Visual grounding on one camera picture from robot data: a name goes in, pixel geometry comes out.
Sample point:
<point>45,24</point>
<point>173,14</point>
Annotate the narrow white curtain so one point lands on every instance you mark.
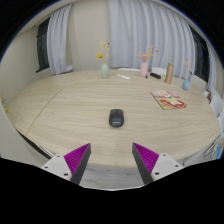
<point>59,43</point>
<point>211,70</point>

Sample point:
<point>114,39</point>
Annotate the white chair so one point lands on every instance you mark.
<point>221,121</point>
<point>216,105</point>
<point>129,69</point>
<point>159,70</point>

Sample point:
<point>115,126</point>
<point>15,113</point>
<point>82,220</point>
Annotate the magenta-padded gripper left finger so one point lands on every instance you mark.
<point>60,165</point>

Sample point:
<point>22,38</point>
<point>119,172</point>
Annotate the black rectangular box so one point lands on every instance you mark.
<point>155,75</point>

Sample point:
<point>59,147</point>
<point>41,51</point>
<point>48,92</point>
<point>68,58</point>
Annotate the black computer mouse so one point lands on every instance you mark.
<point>116,118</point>

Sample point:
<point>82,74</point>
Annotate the wide white curtain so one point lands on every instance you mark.
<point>150,30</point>

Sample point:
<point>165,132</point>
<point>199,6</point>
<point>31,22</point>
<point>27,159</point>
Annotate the pale green vase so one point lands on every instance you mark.
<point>105,71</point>

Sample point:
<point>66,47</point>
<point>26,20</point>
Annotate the yellow dried flowers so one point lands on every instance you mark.
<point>100,55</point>

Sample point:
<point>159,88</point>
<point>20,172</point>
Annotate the pink vase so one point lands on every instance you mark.
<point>144,69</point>

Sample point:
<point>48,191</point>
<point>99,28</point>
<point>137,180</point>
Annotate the orange dried flowers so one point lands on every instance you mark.
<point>144,57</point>

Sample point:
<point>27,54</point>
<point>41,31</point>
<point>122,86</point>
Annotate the dark window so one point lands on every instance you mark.
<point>201,56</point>
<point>42,46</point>

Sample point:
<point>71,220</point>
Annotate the blue vase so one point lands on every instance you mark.
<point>186,85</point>

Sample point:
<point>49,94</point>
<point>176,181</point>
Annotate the beige dried flowers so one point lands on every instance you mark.
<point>188,65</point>

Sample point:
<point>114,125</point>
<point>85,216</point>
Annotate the brown insulated bottle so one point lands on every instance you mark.
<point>169,73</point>

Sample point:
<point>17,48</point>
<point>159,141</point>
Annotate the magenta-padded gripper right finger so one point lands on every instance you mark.
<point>163,164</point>

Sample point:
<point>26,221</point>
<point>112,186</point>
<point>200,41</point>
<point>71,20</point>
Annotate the dark pen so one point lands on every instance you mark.
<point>146,76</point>

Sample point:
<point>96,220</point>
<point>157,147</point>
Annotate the white remote control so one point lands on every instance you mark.
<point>123,77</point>

